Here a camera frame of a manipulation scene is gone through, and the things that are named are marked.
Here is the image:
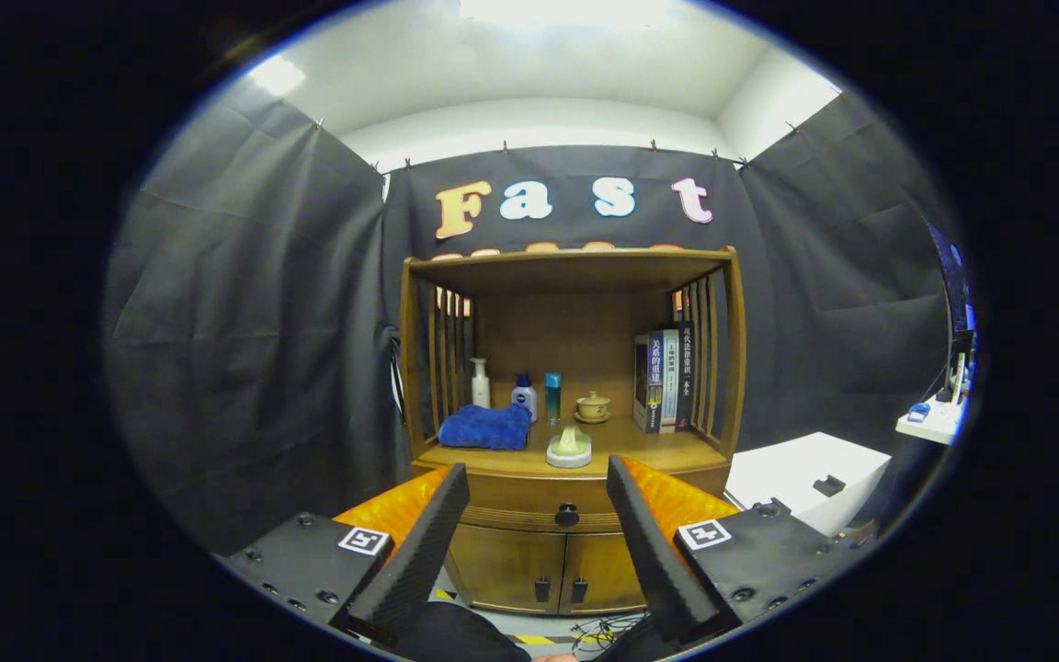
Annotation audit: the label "wooden drawer with black knob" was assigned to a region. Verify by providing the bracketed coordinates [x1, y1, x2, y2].
[461, 474, 622, 534]

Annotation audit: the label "clear dish with green soap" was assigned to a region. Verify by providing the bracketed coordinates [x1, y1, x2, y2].
[545, 425, 593, 469]

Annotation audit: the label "white storage box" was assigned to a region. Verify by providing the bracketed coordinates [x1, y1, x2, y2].
[724, 432, 894, 537]

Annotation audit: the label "blue folded towel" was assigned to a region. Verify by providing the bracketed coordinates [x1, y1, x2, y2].
[438, 403, 533, 451]

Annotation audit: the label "wooden cabinet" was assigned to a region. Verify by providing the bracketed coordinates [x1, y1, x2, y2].
[399, 245, 748, 615]

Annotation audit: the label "white side desk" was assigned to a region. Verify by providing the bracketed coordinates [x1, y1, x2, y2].
[895, 391, 967, 447]

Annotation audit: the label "computer monitor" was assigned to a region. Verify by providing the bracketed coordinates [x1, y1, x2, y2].
[925, 221, 976, 405]

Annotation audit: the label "ceiling light panel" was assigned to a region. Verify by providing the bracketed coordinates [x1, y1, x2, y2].
[249, 55, 307, 97]
[461, 0, 668, 29]

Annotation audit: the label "book with blue spine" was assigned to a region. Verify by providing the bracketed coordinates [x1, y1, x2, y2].
[632, 334, 665, 435]

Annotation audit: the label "black backdrop cloth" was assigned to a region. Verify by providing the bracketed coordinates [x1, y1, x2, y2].
[105, 90, 962, 557]

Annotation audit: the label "book with black spine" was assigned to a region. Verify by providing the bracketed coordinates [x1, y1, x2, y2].
[675, 322, 696, 431]

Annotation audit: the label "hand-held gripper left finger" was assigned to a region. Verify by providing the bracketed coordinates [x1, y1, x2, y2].
[212, 462, 471, 649]

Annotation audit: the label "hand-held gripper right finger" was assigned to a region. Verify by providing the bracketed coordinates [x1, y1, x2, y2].
[606, 454, 880, 649]

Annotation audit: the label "black floor cables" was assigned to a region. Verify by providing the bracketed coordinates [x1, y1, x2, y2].
[571, 611, 645, 656]

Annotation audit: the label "book with pale spine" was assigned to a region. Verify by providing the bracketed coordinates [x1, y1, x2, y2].
[658, 329, 680, 433]

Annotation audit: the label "wooden countertop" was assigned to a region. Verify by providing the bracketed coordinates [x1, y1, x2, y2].
[415, 405, 731, 477]

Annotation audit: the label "person's dark clothing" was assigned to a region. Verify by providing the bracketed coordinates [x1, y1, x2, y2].
[392, 602, 530, 662]

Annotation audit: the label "wooden cabinet door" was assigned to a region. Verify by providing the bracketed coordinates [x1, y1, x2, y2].
[559, 531, 650, 615]
[447, 526, 569, 615]

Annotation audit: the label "white bottle with blue cap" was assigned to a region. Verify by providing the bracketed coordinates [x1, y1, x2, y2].
[511, 372, 538, 424]

